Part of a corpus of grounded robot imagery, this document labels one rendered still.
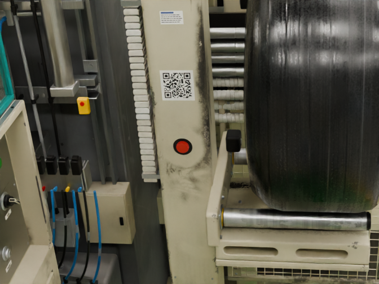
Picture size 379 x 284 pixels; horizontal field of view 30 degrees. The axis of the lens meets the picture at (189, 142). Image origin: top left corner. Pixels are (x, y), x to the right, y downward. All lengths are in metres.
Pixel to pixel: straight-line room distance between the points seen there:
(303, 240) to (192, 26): 0.56
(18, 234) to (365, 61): 0.83
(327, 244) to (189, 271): 0.40
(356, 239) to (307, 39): 0.54
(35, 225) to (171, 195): 0.34
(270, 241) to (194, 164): 0.25
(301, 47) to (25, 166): 0.64
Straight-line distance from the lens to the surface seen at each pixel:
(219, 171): 1.77
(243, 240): 1.68
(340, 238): 1.69
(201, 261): 1.86
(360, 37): 1.37
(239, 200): 1.92
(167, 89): 1.60
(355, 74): 1.36
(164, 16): 1.53
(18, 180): 1.60
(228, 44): 1.97
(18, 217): 1.62
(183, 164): 1.69
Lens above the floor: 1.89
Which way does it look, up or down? 30 degrees down
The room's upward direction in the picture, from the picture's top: 5 degrees counter-clockwise
